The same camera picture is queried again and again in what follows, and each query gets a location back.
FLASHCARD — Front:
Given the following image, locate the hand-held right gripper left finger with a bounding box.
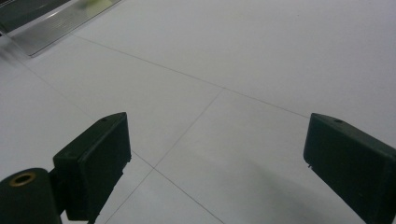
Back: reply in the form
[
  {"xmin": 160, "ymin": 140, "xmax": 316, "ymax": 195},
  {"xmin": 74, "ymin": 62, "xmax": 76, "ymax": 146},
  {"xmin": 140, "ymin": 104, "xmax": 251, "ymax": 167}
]
[{"xmin": 50, "ymin": 111, "xmax": 133, "ymax": 223}]

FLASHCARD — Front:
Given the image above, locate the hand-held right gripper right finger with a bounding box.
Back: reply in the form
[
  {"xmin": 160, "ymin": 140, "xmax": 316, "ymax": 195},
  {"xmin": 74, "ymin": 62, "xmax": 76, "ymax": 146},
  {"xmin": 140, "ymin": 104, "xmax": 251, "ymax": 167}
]
[{"xmin": 303, "ymin": 112, "xmax": 396, "ymax": 224}]

